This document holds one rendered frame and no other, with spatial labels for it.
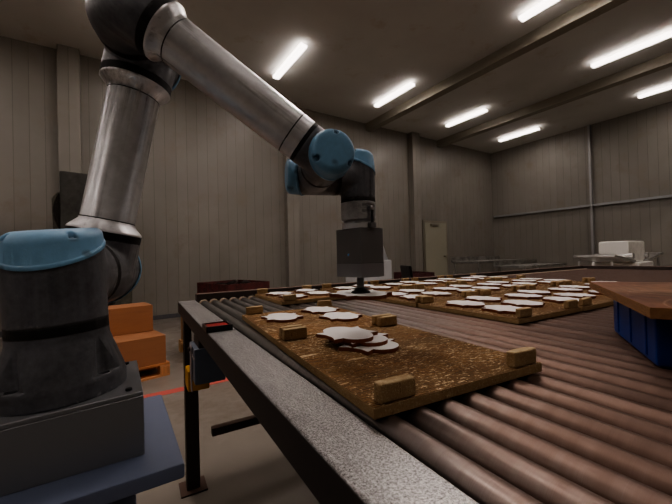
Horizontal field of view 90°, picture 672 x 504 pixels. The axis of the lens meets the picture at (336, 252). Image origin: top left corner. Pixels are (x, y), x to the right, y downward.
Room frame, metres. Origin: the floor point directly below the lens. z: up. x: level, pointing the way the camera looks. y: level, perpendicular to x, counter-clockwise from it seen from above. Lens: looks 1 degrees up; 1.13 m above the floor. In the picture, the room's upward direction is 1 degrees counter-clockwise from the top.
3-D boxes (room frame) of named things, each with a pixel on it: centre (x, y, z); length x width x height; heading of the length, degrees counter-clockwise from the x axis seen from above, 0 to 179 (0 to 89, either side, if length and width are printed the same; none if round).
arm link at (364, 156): (0.74, -0.05, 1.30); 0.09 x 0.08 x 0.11; 105
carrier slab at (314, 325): (1.07, 0.08, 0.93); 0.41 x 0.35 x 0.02; 27
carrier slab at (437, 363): (0.69, -0.10, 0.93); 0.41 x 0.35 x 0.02; 27
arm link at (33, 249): (0.48, 0.40, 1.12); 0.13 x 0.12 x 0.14; 15
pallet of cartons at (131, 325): (3.23, 2.30, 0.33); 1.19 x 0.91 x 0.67; 124
